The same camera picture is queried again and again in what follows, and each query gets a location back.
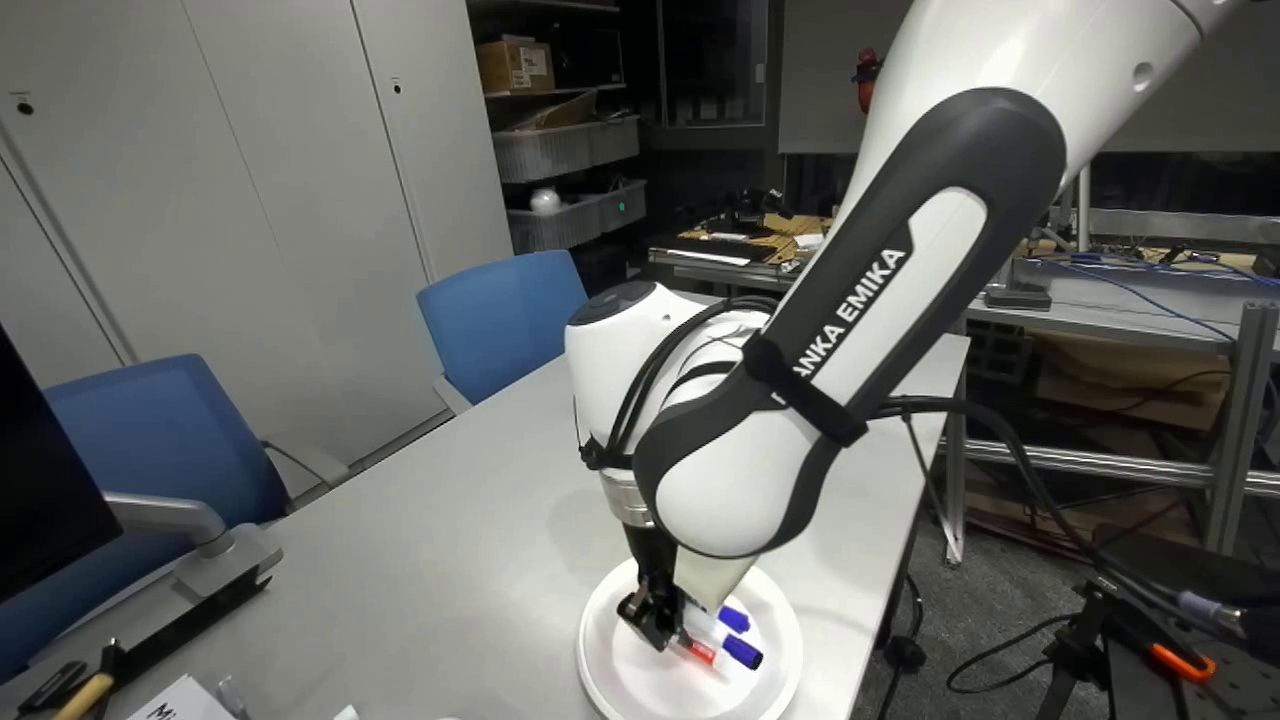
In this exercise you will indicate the black computer monitor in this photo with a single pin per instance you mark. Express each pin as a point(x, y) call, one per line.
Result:
point(49, 507)

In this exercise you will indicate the red capped white marker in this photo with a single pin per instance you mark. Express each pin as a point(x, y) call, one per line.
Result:
point(702, 653)

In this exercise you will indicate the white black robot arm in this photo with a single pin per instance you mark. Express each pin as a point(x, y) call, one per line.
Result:
point(714, 426)

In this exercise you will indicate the metal storage shelf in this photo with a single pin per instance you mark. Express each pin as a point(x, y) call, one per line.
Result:
point(570, 156)

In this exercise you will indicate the grey monitor stand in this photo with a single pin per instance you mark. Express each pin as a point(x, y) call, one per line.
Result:
point(172, 569)

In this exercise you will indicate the cardboard box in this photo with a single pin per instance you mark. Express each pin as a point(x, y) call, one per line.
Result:
point(512, 65)

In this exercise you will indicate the blue chair far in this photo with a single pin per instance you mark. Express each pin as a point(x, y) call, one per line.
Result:
point(502, 322)

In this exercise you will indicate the white round plate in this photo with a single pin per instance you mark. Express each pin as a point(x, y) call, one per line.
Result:
point(625, 676)

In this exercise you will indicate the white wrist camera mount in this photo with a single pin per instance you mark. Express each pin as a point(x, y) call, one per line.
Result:
point(707, 582)

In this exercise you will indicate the black tripod stand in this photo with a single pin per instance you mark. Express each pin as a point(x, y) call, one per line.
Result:
point(1076, 653)

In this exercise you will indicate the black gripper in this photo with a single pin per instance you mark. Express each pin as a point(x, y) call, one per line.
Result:
point(652, 605)

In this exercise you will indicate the wooden handled tool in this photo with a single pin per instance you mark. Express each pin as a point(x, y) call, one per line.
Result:
point(77, 688)

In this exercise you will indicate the aluminium frame workbench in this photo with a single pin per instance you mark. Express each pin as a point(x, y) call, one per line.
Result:
point(1146, 307)

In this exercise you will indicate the blue chair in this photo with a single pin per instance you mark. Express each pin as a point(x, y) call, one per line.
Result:
point(168, 429)
point(502, 322)

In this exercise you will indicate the blue chair near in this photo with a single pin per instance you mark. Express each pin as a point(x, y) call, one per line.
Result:
point(168, 429)

